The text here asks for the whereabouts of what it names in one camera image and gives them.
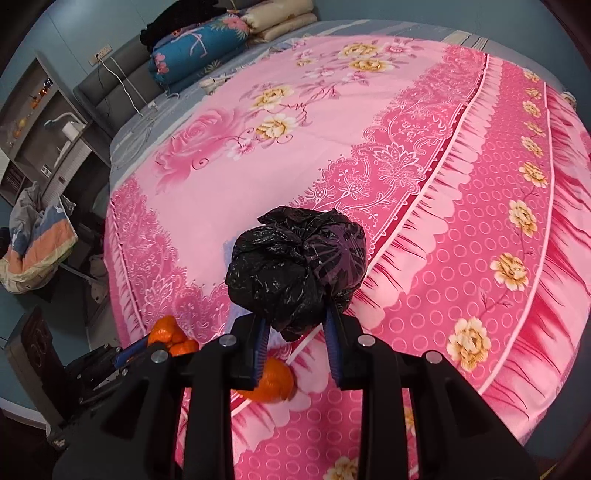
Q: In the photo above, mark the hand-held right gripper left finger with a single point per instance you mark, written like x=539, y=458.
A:
x=259, y=346

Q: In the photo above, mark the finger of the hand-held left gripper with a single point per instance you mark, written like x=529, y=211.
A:
x=134, y=349
x=123, y=370

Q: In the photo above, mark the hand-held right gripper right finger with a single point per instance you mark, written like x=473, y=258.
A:
x=333, y=350

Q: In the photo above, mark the orange plastic bag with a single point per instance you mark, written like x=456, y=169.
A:
x=277, y=381

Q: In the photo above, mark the large black plastic bag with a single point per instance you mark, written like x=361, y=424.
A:
x=286, y=277

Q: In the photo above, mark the dark carved wooden cabinet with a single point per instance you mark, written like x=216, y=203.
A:
x=37, y=341

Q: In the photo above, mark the grey plush slippers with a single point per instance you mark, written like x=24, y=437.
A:
x=97, y=270

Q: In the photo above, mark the folding chair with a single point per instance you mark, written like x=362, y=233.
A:
x=78, y=271

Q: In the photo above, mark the orange striped folded quilt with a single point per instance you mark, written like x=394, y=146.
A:
x=41, y=244

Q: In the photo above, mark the grey crumpled cloth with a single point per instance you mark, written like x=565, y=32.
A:
x=25, y=207

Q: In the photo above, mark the grey shelf desk unit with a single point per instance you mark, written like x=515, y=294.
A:
x=74, y=152

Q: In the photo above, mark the white paper roll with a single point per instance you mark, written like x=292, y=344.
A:
x=72, y=130

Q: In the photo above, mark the pink floral blanket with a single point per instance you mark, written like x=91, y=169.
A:
x=369, y=115

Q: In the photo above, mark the white desk lamp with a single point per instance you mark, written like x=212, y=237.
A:
x=69, y=115

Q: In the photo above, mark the small orange shelf ornament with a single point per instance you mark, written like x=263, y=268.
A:
x=21, y=124

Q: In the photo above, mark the grey padded headboard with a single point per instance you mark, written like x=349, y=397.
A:
x=106, y=87

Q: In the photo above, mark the blue floral folded quilt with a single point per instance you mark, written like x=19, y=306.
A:
x=198, y=46

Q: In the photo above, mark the beige folded quilt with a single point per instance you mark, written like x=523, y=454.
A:
x=277, y=11
x=288, y=28

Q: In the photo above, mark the black folded clothing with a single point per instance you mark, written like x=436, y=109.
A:
x=175, y=23

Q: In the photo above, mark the wall power outlet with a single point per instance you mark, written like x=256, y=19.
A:
x=100, y=54

